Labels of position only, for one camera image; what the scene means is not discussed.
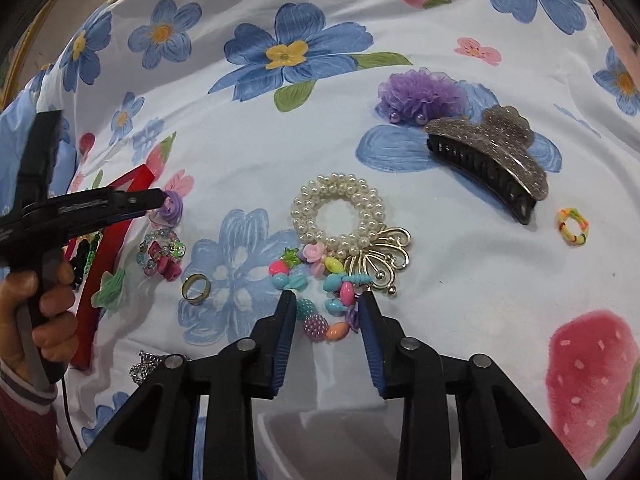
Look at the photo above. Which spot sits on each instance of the person's left forearm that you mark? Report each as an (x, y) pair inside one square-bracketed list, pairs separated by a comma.
[(22, 425)]

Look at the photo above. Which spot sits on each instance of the red jewelry box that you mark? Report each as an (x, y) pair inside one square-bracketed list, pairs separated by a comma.
[(89, 317)]

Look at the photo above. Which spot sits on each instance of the floral strawberry printed blanket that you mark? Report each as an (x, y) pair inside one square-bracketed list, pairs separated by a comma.
[(250, 125)]

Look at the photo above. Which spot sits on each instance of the glitter hair claw clip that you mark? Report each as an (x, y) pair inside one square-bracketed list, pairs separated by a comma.
[(495, 160)]

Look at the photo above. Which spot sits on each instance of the purple mesh flower hair clip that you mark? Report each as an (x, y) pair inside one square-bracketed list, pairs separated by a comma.
[(420, 92)]

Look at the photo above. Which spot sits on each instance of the person's left hand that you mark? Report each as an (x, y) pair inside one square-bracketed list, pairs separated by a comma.
[(47, 310)]

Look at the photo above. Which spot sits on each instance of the green flower hair clip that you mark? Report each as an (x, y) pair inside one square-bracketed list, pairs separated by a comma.
[(111, 287)]

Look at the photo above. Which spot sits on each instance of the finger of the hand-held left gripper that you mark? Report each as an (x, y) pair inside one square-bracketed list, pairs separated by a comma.
[(132, 200)]

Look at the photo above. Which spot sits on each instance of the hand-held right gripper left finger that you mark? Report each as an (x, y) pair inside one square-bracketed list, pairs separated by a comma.
[(284, 345)]

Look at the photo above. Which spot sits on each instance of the gold butterfly brooch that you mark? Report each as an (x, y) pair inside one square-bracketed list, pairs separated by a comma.
[(387, 250)]

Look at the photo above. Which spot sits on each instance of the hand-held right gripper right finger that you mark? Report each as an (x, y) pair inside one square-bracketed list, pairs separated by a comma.
[(372, 347)]

